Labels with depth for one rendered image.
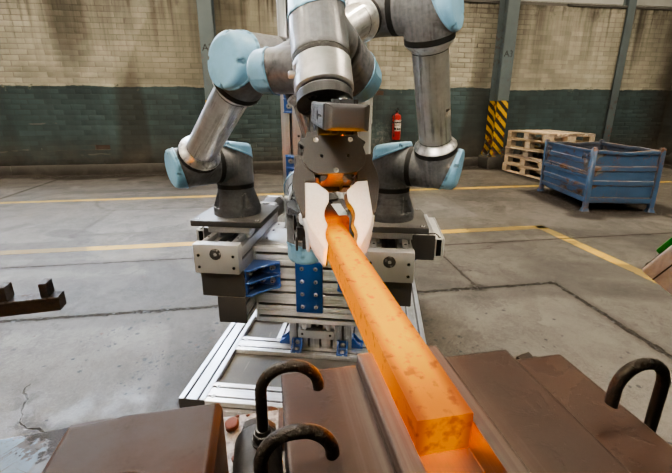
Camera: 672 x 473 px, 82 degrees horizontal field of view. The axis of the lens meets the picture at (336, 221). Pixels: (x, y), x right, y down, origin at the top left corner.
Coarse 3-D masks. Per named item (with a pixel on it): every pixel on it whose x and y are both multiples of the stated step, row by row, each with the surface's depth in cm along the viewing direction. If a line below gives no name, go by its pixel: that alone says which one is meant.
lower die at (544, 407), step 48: (288, 384) 23; (336, 384) 23; (384, 384) 22; (480, 384) 23; (528, 384) 23; (576, 384) 25; (336, 432) 20; (384, 432) 19; (528, 432) 20; (576, 432) 20; (624, 432) 21
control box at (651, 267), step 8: (664, 256) 45; (648, 264) 46; (656, 264) 46; (664, 264) 45; (648, 272) 46; (656, 272) 46; (664, 272) 45; (656, 280) 46; (664, 280) 45; (664, 288) 45
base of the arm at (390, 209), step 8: (384, 192) 114; (392, 192) 113; (400, 192) 114; (408, 192) 117; (384, 200) 114; (392, 200) 114; (400, 200) 114; (408, 200) 116; (376, 208) 117; (384, 208) 114; (392, 208) 114; (400, 208) 114; (408, 208) 116; (376, 216) 115; (384, 216) 114; (392, 216) 114; (400, 216) 114; (408, 216) 116
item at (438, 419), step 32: (352, 256) 38; (352, 288) 31; (384, 288) 31; (384, 320) 27; (384, 352) 23; (416, 352) 23; (416, 384) 21; (448, 384) 21; (416, 416) 19; (448, 416) 19; (416, 448) 19; (448, 448) 19
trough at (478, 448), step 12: (408, 432) 19; (480, 432) 19; (480, 444) 19; (420, 456) 19; (432, 456) 19; (444, 456) 19; (456, 456) 19; (468, 456) 19; (480, 456) 19; (492, 456) 18; (432, 468) 18; (444, 468) 18; (456, 468) 18; (468, 468) 18; (480, 468) 18; (492, 468) 18; (504, 468) 17
